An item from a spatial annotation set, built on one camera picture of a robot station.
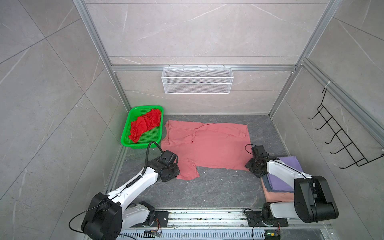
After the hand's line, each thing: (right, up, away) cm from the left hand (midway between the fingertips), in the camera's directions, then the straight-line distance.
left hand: (177, 169), depth 84 cm
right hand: (+44, 0, +8) cm, 45 cm away
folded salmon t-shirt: (+53, -13, -6) cm, 55 cm away
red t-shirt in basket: (-24, +30, +27) cm, 47 cm away
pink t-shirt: (+30, +12, +17) cm, 36 cm away
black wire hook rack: (+77, +18, -19) cm, 82 cm away
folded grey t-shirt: (+50, -6, -4) cm, 50 cm away
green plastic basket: (-20, +19, +23) cm, 36 cm away
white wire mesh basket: (+11, +57, +16) cm, 60 cm away
